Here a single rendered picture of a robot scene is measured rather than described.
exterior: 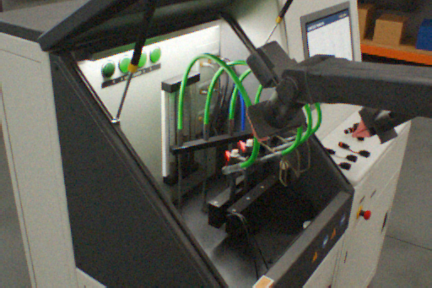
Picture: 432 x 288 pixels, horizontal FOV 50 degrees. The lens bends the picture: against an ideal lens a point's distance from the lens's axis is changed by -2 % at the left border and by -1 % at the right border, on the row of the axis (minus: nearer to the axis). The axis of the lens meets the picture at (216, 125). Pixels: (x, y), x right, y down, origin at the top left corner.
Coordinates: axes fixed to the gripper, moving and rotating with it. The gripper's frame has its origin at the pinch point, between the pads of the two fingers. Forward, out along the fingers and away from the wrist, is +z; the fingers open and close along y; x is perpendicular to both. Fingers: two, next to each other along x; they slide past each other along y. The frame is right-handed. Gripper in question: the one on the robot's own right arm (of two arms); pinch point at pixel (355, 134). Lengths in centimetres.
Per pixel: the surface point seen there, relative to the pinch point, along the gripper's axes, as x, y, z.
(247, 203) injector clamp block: 16.6, -4.3, 33.9
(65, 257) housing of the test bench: 62, 4, 67
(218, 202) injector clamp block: 22.9, -0.2, 38.0
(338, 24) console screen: -58, 44, 29
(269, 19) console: -12, 46, 19
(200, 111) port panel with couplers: 7, 31, 49
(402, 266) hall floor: -112, -74, 105
